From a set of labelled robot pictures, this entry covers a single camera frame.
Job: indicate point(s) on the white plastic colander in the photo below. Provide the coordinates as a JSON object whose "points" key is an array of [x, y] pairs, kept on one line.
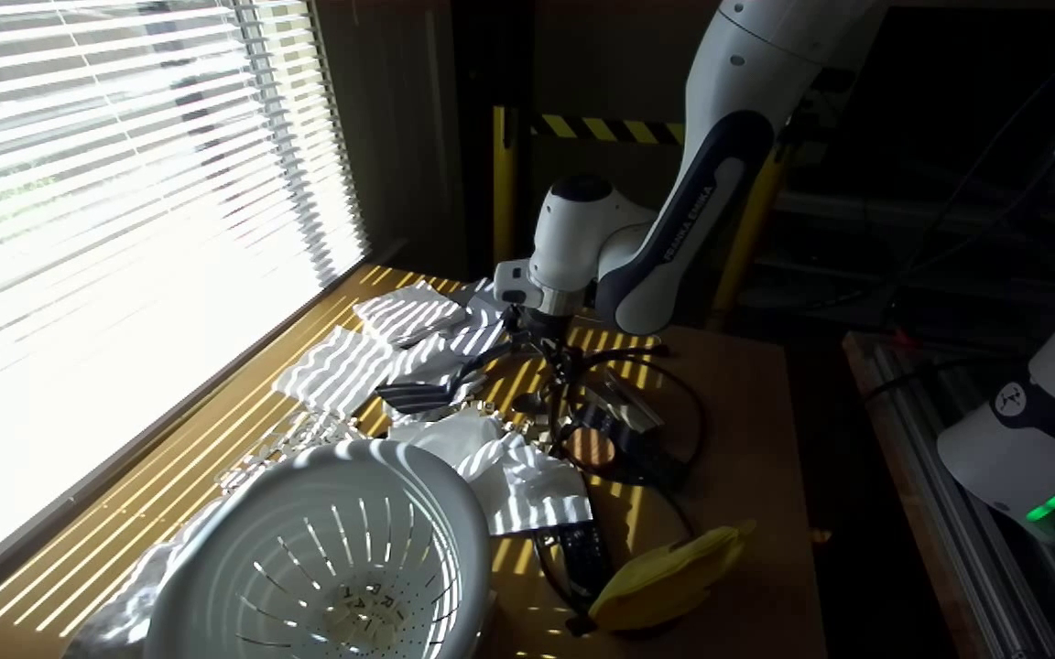
{"points": [[319, 562]]}

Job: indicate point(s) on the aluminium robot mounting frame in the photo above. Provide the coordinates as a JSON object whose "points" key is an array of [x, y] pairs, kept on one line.
{"points": [[954, 552]]}

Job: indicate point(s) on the yellow banana-shaped pouch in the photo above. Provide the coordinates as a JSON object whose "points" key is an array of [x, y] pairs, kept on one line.
{"points": [[662, 582]]}

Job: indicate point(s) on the large white window blinds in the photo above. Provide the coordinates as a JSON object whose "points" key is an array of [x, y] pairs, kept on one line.
{"points": [[125, 242]]}

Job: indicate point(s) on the folded white paper towel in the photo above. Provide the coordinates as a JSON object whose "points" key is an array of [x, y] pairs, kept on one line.
{"points": [[412, 318], [332, 370]]}

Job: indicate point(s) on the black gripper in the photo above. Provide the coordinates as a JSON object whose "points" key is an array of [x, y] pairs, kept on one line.
{"points": [[541, 320]]}

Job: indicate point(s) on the white cloth under colander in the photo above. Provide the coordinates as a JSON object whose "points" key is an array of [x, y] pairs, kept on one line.
{"points": [[149, 588]]}

